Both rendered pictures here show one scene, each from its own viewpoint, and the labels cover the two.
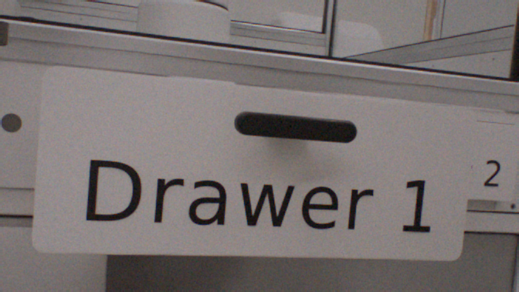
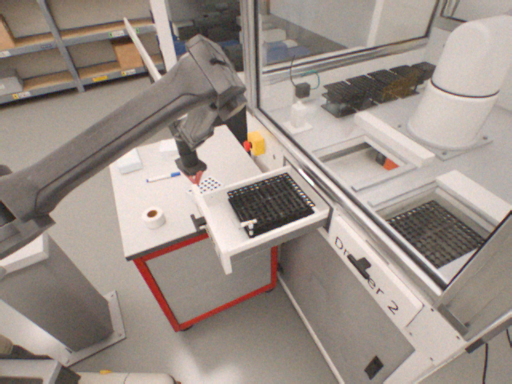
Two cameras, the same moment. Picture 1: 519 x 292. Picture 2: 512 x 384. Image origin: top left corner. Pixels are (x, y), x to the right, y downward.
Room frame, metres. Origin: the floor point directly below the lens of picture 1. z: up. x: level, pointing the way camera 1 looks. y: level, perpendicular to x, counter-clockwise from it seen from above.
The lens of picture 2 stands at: (0.42, -0.58, 1.53)
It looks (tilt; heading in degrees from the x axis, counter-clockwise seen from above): 45 degrees down; 82
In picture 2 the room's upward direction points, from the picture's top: 3 degrees counter-clockwise
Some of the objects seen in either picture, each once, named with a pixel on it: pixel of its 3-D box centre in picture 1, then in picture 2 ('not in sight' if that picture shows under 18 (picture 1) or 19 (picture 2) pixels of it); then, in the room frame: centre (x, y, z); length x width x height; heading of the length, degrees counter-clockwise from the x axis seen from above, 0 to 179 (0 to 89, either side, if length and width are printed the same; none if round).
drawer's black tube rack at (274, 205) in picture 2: not in sight; (270, 205); (0.55, 0.04, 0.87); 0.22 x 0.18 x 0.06; 15
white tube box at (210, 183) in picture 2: not in sight; (206, 191); (0.34, 0.25, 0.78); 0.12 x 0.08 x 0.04; 37
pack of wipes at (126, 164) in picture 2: not in sight; (128, 158); (0.02, 0.53, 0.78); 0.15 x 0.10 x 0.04; 106
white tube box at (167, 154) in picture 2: not in sight; (175, 149); (0.22, 0.55, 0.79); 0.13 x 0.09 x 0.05; 176
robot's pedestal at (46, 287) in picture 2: not in sight; (54, 292); (-0.38, 0.18, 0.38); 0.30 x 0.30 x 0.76; 19
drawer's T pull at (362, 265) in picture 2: not in sight; (362, 264); (0.72, -0.24, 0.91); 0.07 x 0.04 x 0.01; 105
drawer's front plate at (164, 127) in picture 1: (273, 172); (210, 226); (0.36, -0.01, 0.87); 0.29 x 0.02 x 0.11; 105
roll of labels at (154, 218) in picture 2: not in sight; (154, 217); (0.15, 0.15, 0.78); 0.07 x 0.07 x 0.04
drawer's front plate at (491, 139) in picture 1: (424, 156); (367, 267); (0.75, -0.23, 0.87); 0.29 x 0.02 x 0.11; 105
